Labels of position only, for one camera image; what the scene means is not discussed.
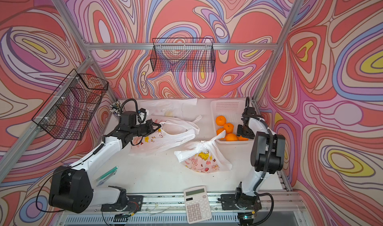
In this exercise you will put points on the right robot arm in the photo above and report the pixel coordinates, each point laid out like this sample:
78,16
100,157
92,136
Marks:
266,157

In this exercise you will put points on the white printed plastic bag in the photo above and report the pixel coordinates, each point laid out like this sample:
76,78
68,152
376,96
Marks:
204,156

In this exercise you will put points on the centre orange in basket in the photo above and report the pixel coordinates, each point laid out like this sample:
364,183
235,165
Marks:
228,127

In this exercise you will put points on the metal pen cup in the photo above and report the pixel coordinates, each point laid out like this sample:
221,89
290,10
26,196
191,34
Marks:
115,108

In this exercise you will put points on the green pen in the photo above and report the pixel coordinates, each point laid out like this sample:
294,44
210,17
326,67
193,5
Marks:
102,179

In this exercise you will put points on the black wire basket rear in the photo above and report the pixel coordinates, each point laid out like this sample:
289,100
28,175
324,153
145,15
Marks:
178,54

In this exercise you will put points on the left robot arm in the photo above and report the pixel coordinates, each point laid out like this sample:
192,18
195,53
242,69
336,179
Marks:
71,188

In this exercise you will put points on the pink desk calculator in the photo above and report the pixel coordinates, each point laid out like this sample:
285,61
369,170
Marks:
197,205

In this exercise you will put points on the orange in basket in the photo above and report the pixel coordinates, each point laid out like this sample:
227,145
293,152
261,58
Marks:
220,131
228,127

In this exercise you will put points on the white plastic basket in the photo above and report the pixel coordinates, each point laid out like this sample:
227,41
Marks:
231,109

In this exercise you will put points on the corner orange at left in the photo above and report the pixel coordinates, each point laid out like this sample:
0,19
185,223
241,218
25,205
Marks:
240,138

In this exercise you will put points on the bottom edge orange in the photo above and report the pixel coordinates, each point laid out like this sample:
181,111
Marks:
231,137

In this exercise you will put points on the black wire basket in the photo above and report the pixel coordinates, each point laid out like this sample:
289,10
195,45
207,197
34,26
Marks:
73,108
178,54

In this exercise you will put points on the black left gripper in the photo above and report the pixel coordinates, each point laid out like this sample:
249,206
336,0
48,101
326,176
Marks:
149,125

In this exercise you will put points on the left orange in basket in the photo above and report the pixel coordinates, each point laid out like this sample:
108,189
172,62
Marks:
220,131

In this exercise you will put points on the black wire basket left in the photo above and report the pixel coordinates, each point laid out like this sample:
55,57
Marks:
73,108

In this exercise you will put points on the orange behind top orange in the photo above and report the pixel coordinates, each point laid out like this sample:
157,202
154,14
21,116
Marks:
220,120

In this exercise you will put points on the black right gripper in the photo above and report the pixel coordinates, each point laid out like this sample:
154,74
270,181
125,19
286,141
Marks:
240,132

